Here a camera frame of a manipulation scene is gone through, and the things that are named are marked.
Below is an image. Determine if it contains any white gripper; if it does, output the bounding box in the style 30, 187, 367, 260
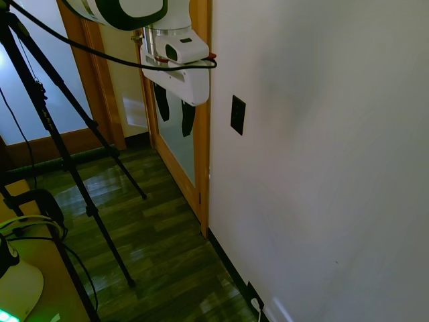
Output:
139, 46, 212, 138

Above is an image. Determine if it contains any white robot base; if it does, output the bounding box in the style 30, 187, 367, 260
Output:
0, 231, 45, 322

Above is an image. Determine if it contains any wooden door with frosted glass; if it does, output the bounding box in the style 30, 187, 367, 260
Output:
133, 0, 212, 238

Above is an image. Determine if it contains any dark door threshold strip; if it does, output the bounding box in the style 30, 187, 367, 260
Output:
5, 143, 119, 175

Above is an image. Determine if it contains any black clamp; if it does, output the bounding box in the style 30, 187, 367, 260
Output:
2, 188, 66, 229

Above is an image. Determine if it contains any black baseboard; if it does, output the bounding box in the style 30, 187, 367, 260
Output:
206, 227, 269, 322

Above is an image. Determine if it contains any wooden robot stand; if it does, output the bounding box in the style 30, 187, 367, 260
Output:
0, 179, 102, 322

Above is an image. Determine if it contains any dark light switch plate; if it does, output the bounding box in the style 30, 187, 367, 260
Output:
230, 94, 247, 136

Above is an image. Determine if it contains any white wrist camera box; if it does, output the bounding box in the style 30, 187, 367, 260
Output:
164, 36, 210, 65

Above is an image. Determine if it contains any wooden door frame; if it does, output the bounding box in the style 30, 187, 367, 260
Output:
56, 0, 127, 152

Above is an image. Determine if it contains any black camera tripod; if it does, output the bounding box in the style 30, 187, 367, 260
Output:
0, 8, 149, 288

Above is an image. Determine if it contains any thin black cable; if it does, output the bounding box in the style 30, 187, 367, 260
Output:
0, 86, 38, 189

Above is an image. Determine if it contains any black floor cable loop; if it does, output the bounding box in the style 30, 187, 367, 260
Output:
58, 231, 99, 315

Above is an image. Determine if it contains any dark wall outlet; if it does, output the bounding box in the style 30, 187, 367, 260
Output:
246, 280, 266, 311

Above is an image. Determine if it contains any white plug with cord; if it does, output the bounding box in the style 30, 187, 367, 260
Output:
250, 297, 265, 322

